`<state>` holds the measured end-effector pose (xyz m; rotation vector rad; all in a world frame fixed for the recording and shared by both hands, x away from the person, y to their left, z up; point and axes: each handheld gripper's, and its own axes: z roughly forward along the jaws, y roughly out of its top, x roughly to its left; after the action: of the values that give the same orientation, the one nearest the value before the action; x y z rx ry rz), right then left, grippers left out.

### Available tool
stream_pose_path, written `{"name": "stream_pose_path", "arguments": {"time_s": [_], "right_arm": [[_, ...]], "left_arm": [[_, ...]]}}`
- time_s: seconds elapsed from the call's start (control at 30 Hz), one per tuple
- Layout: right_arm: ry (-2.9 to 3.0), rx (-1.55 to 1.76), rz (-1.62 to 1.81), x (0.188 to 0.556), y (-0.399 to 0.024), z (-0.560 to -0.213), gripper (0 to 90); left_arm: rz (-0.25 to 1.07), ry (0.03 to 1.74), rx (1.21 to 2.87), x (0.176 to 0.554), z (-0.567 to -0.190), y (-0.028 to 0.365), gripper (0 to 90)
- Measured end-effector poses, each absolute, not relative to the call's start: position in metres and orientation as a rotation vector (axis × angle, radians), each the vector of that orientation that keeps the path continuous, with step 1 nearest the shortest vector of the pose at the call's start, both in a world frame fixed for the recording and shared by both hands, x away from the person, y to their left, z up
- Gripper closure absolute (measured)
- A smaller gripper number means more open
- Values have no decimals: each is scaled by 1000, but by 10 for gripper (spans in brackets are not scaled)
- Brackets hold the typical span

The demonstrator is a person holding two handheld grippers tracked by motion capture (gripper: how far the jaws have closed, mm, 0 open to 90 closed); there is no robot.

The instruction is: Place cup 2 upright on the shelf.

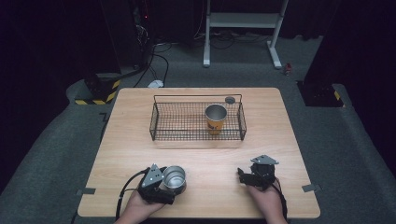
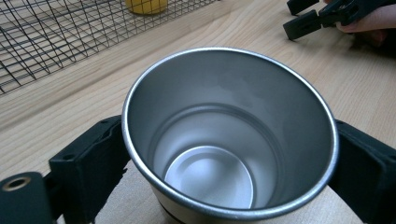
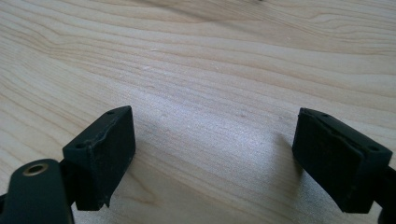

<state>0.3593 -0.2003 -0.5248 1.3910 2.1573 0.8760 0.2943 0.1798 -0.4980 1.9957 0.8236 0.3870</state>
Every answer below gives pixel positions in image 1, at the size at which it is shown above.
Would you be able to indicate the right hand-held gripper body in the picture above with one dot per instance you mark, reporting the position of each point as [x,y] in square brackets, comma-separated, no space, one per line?
[263,174]

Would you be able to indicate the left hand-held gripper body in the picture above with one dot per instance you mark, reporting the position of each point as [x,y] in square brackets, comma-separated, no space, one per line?
[152,183]

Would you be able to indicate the silver metal cup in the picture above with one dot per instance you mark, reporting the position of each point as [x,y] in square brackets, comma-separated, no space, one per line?
[174,179]

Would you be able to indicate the yellow metal cup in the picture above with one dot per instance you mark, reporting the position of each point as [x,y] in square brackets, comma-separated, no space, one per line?
[215,123]

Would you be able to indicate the person's left hand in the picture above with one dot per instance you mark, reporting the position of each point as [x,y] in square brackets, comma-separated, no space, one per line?
[140,205]

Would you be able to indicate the grey tape strip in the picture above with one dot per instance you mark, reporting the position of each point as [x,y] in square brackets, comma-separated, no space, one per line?
[311,188]
[86,191]

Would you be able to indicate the small dark cup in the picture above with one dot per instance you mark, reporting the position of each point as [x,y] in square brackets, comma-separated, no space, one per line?
[230,100]

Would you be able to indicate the white power strip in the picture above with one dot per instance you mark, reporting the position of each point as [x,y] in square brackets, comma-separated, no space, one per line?
[155,83]

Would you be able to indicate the black yellow striped stand base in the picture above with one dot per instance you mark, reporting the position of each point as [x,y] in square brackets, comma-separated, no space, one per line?
[320,95]
[99,90]

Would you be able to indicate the small red object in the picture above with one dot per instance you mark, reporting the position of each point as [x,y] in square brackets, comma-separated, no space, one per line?
[288,69]

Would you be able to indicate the dark equipment rack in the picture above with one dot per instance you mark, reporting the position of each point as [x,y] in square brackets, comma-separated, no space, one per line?
[141,31]

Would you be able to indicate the white metal stand frame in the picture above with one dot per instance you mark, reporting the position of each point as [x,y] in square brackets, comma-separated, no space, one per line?
[243,19]

